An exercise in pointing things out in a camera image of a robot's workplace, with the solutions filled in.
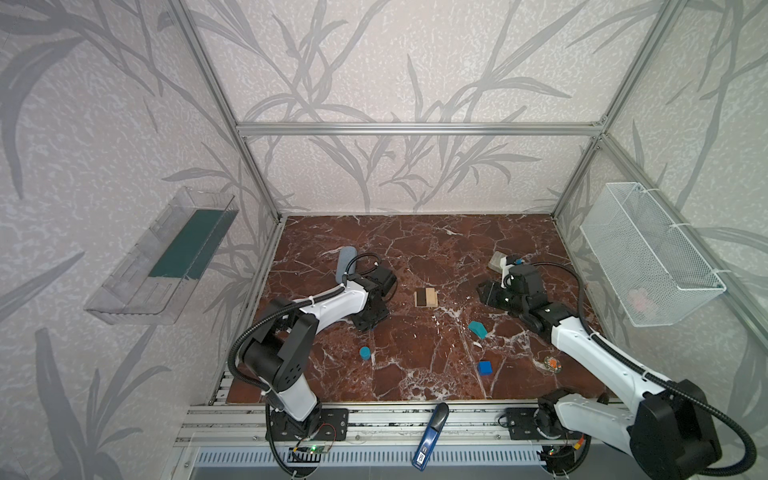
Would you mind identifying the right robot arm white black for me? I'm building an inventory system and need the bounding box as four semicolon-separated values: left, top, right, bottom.
476;263;758;479

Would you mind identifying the grey rectangular sponge block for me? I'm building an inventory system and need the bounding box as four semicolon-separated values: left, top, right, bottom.
487;251;507;274

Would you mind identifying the clear plastic wall bin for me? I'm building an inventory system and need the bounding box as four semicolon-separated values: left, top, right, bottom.
84;187;239;325

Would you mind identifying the blue cube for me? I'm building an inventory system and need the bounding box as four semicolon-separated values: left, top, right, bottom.
477;361;493;376

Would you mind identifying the grey-blue glasses case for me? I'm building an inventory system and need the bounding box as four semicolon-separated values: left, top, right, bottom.
335;246;357;284

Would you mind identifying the white wire mesh basket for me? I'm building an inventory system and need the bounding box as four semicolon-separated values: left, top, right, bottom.
580;182;727;328

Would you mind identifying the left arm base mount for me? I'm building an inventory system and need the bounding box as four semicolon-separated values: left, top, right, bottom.
267;407;350;441

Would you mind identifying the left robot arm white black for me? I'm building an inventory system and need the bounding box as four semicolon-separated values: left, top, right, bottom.
227;265;396;422

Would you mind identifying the teal triangular roof block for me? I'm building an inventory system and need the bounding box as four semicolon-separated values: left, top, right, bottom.
468;321;488;339

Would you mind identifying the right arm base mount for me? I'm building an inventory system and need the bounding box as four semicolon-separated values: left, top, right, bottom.
497;407;583;444

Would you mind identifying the pink object in basket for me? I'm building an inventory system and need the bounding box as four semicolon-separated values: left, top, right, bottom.
628;288;654;312

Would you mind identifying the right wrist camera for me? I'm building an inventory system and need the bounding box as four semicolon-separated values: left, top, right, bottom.
501;255;525;290

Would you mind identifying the blue black handheld scanner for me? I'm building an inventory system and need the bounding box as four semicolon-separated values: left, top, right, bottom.
412;402;450;471

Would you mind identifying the dark brown wood block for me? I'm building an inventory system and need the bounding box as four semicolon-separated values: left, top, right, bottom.
414;288;427;307

